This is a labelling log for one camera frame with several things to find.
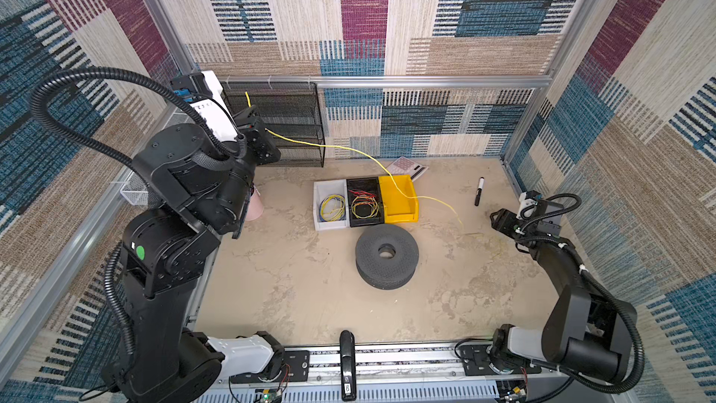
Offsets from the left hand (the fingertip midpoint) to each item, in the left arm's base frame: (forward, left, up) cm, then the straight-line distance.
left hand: (258, 104), depth 44 cm
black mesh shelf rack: (+51, +9, -37) cm, 64 cm away
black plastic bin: (+34, -20, -60) cm, 72 cm away
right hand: (+9, -59, -49) cm, 77 cm away
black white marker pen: (+32, -64, -59) cm, 93 cm away
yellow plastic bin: (+22, -30, -60) cm, 70 cm away
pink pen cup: (+20, +21, -55) cm, 62 cm away
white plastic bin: (+28, -3, -55) cm, 62 cm away
